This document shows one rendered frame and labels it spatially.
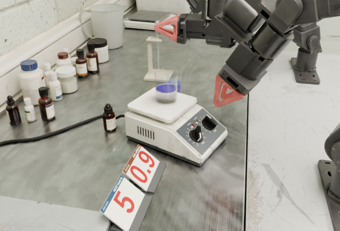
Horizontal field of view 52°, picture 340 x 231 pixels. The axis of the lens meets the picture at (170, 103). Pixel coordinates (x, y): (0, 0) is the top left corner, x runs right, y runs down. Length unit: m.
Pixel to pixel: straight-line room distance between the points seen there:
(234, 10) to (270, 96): 0.44
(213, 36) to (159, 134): 0.23
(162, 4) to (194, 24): 0.84
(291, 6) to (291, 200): 0.34
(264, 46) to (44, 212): 0.47
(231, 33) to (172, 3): 1.19
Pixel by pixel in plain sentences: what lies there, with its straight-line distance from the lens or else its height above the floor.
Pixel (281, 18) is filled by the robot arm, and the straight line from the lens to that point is 0.59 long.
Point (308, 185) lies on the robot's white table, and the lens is 0.74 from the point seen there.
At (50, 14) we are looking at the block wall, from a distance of 1.29.
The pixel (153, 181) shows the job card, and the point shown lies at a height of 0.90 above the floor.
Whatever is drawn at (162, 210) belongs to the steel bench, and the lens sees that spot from 0.64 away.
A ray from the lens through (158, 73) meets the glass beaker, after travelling 0.78.
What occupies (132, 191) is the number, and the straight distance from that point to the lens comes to 0.65.
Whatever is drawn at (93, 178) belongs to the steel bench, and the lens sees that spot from 0.72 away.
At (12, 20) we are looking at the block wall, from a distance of 1.12.
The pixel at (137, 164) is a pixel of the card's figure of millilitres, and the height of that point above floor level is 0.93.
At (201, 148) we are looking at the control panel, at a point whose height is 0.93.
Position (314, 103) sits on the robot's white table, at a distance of 1.04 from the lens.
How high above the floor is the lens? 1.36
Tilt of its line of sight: 29 degrees down
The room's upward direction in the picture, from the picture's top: straight up
